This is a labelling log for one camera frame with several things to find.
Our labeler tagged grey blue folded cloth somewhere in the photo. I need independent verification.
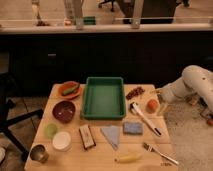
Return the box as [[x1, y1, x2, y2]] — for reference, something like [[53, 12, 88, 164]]
[[101, 125, 120, 150]]

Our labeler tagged black office chair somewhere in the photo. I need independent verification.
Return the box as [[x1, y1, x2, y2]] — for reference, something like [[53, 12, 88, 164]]
[[0, 71, 44, 163]]

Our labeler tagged orange red apple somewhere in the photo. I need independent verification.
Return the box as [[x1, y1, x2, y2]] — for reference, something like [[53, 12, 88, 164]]
[[147, 99, 158, 111]]

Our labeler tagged orange plate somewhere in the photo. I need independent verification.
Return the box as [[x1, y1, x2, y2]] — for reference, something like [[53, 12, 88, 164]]
[[58, 81, 81, 99]]

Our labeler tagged metal cup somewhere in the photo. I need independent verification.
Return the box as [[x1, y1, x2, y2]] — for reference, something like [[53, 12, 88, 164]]
[[30, 144, 49, 163]]

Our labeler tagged green plastic tray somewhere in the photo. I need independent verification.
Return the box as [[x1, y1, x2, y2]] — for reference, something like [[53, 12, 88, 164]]
[[81, 77, 126, 120]]

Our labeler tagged yellow banana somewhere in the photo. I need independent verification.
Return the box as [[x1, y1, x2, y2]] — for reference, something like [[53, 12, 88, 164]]
[[115, 152, 142, 163]]

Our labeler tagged white round lid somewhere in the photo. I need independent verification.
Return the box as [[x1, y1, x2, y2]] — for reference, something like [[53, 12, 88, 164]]
[[52, 131, 71, 151]]

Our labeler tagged green box on shelf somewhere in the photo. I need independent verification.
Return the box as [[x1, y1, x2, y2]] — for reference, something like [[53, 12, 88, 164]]
[[84, 16, 96, 25]]

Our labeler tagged dark purple bowl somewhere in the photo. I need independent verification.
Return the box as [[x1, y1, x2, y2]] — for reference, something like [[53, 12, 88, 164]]
[[52, 101, 76, 123]]

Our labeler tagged silver fork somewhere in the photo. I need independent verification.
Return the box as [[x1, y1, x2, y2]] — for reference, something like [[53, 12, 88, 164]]
[[142, 142, 179, 165]]

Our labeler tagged green cucumber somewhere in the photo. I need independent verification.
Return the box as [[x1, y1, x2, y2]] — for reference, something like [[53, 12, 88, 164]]
[[62, 84, 80, 96]]

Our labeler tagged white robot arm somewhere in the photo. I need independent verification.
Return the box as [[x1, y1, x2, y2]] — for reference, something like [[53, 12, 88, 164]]
[[154, 65, 213, 113]]

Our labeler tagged dark chocolate bar box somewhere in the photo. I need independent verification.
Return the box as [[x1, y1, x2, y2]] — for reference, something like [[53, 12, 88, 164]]
[[79, 124, 96, 150]]

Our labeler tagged white black handled tool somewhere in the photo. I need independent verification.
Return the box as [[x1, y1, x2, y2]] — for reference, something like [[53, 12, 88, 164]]
[[130, 102, 162, 136]]

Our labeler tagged blue sponge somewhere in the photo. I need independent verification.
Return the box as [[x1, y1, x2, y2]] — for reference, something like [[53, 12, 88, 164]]
[[123, 122, 143, 135]]

